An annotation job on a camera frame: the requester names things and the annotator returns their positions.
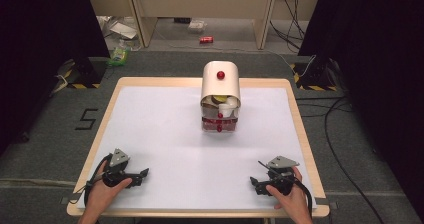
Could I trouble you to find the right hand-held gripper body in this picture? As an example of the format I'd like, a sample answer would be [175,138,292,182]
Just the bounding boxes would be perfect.
[262,155,301,196]

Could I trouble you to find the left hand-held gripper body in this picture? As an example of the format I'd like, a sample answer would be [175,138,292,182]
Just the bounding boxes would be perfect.
[101,148,144,189]

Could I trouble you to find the white drawer cabinet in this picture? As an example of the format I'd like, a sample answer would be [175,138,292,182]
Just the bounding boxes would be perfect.
[199,60,242,134]

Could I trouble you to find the person's left hand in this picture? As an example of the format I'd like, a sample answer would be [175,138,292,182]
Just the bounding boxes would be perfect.
[80,160,133,219]

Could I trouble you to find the person's right hand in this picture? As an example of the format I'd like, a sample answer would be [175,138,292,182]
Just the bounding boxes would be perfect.
[265,166,313,220]

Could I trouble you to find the white table sheet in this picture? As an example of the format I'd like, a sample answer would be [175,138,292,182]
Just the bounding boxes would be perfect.
[77,85,318,212]

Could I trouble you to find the wooden table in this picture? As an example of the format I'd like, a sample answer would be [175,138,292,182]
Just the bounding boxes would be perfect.
[66,76,331,219]

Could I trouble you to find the white cup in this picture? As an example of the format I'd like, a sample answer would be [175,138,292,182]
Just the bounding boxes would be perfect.
[218,103,234,119]

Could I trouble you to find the yellow-green round item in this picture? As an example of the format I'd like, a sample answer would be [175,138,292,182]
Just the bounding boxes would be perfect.
[211,94,229,105]

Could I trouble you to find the yellow-black striped stand base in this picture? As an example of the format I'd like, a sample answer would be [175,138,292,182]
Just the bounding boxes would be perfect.
[54,57,108,90]
[289,55,338,92]

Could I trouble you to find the green packet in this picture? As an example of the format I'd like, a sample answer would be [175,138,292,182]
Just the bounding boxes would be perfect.
[106,46,131,68]

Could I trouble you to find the black curtain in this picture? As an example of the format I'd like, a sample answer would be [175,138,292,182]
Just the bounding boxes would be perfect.
[0,0,111,156]
[297,0,424,213]

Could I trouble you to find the clear plastic box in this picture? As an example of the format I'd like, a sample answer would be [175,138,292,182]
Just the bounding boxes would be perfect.
[186,19,208,35]

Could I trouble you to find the beige cabinet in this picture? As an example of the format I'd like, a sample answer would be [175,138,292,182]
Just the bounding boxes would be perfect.
[83,0,135,19]

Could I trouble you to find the beige desk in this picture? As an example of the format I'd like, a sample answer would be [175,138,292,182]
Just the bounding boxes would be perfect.
[127,0,280,51]

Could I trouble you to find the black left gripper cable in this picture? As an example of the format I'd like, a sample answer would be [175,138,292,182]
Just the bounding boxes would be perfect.
[83,153,114,207]

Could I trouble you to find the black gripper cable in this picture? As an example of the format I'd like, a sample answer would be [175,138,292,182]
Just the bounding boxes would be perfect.
[293,179,315,218]
[83,153,114,207]

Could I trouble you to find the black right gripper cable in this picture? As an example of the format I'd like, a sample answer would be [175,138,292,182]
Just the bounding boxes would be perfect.
[293,179,315,218]

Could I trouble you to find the black floor cable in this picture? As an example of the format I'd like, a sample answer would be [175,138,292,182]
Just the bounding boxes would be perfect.
[294,95,388,224]

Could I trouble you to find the black socket cables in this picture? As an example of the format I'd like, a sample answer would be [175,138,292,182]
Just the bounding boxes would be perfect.
[269,0,306,51]

